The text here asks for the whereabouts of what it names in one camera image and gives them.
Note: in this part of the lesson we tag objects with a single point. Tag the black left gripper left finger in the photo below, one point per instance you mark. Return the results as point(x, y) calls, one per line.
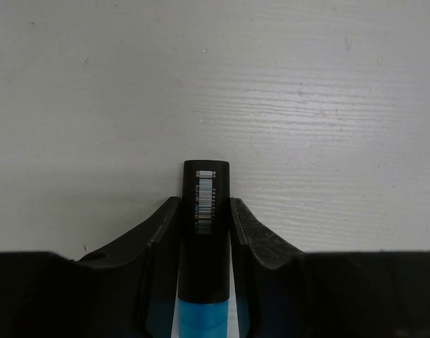
point(126, 288)

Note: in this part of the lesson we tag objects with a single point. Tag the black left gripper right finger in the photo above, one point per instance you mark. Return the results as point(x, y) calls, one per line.
point(282, 291)

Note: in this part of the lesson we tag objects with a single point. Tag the black marker blue cap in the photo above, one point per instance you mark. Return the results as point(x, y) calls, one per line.
point(204, 262)

